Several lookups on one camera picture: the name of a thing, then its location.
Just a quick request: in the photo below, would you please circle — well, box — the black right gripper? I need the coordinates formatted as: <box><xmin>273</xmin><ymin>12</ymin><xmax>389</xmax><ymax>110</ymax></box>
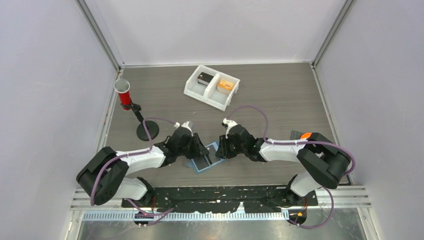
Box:
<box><xmin>215</xmin><ymin>134</ymin><xmax>247</xmax><ymax>160</ymax></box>

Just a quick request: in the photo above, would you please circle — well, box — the blue leather card holder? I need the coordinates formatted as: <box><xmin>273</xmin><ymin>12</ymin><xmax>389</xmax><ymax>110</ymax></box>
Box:
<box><xmin>185</xmin><ymin>141</ymin><xmax>226</xmax><ymax>174</ymax></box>

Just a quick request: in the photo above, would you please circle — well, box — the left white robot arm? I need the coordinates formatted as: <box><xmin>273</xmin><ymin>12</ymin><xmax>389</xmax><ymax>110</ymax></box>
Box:
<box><xmin>76</xmin><ymin>126</ymin><xmax>210</xmax><ymax>207</ymax></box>

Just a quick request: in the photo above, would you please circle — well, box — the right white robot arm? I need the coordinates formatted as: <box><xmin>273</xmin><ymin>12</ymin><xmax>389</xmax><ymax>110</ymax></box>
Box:
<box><xmin>215</xmin><ymin>124</ymin><xmax>353</xmax><ymax>205</ymax></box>

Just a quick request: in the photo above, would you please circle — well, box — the orange card box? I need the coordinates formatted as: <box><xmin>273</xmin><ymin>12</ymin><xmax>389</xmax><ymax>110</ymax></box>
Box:
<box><xmin>216</xmin><ymin>79</ymin><xmax>235</xmax><ymax>96</ymax></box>

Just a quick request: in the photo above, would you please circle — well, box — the black card box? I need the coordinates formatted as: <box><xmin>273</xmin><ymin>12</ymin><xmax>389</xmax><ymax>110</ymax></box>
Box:
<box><xmin>197</xmin><ymin>72</ymin><xmax>214</xmax><ymax>86</ymax></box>

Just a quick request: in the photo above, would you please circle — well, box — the white divided plastic bin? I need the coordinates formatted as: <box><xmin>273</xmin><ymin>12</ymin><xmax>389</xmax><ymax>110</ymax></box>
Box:
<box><xmin>183</xmin><ymin>64</ymin><xmax>240</xmax><ymax>112</ymax></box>

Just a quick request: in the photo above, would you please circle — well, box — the orange toy brick arch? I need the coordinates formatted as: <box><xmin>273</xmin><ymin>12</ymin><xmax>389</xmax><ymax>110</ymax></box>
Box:
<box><xmin>300</xmin><ymin>132</ymin><xmax>312</xmax><ymax>140</ymax></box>

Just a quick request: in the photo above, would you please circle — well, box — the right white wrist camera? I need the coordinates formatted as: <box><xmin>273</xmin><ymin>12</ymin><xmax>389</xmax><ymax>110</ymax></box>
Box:
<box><xmin>222</xmin><ymin>118</ymin><xmax>238</xmax><ymax>139</ymax></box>

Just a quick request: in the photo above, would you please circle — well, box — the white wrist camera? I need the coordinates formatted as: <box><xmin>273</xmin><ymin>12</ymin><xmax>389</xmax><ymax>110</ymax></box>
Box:
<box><xmin>222</xmin><ymin>118</ymin><xmax>238</xmax><ymax>139</ymax></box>
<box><xmin>174</xmin><ymin>121</ymin><xmax>194</xmax><ymax>136</ymax></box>

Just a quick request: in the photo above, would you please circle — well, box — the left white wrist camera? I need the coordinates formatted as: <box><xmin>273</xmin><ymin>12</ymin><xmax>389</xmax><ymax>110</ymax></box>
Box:
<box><xmin>174</xmin><ymin>121</ymin><xmax>194</xmax><ymax>136</ymax></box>

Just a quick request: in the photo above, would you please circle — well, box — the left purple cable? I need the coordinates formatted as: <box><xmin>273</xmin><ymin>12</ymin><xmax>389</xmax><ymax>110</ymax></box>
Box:
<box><xmin>90</xmin><ymin>117</ymin><xmax>181</xmax><ymax>227</ymax></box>

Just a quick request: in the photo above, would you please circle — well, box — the purple cable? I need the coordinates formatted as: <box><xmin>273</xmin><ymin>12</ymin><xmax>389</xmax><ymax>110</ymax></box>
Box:
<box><xmin>90</xmin><ymin>117</ymin><xmax>181</xmax><ymax>227</ymax></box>
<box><xmin>221</xmin><ymin>105</ymin><xmax>357</xmax><ymax>230</ymax></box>

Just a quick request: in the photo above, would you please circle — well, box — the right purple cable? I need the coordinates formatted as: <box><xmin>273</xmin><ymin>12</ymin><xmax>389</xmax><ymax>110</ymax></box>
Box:
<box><xmin>221</xmin><ymin>105</ymin><xmax>357</xmax><ymax>230</ymax></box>

